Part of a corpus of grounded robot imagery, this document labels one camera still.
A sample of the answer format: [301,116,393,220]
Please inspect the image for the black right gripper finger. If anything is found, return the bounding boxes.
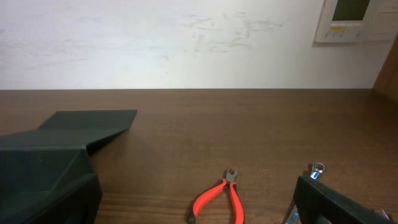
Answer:
[294,175,394,224]

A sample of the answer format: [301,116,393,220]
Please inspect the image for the red handled cutting pliers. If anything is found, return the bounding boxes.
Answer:
[188,169,245,224]

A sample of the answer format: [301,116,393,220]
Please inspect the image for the black open gift box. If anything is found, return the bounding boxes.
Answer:
[1,110,137,223]

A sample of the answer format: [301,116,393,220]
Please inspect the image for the white wall control panel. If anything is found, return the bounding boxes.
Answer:
[314,0,397,44]

